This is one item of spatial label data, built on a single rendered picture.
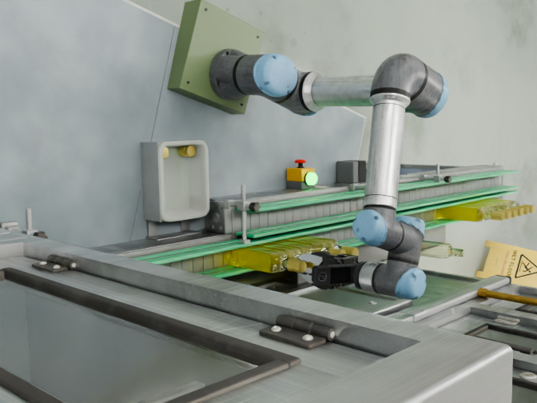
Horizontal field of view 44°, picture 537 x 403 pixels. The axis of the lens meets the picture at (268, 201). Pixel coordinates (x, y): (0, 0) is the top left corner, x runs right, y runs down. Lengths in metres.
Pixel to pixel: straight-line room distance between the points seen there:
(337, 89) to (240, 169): 0.48
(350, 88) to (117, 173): 0.67
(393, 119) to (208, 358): 1.12
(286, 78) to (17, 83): 0.70
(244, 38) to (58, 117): 0.63
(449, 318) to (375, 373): 1.48
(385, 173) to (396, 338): 1.04
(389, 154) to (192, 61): 0.69
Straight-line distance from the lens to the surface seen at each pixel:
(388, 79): 1.61
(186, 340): 0.59
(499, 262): 5.24
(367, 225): 1.51
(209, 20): 2.02
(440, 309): 1.96
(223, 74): 1.98
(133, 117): 1.92
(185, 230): 2.04
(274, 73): 1.88
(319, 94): 1.92
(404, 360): 0.48
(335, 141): 2.54
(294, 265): 1.81
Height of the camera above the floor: 2.34
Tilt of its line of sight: 44 degrees down
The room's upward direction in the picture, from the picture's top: 96 degrees clockwise
